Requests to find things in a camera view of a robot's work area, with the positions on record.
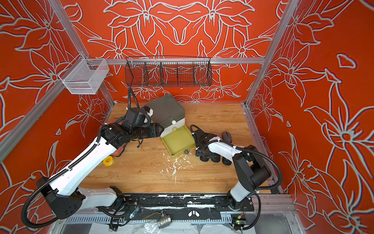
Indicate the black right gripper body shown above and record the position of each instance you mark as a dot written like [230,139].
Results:
[201,150]

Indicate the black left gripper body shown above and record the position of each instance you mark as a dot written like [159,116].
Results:
[150,130]

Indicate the yellow bottom drawer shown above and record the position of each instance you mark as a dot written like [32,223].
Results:
[178,141]

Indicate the white drawer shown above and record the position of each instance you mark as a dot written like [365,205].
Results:
[173,127]

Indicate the grey AOC mouse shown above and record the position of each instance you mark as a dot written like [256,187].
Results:
[216,159]

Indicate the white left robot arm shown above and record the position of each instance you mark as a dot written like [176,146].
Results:
[62,192]

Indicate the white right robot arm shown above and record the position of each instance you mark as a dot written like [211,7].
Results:
[255,171]

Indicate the yellow tape roll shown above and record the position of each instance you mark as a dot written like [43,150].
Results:
[108,161]

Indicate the metal cylinder fitting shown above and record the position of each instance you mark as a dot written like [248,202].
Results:
[164,221]

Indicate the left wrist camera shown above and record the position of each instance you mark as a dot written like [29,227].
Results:
[147,112]

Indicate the black wire wall basket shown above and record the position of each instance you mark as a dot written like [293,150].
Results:
[168,74]

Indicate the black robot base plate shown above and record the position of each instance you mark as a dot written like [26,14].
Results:
[203,208]

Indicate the aluminium frame rail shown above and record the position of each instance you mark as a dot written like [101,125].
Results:
[213,61]

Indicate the white mesh wall basket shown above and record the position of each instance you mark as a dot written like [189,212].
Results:
[83,76]

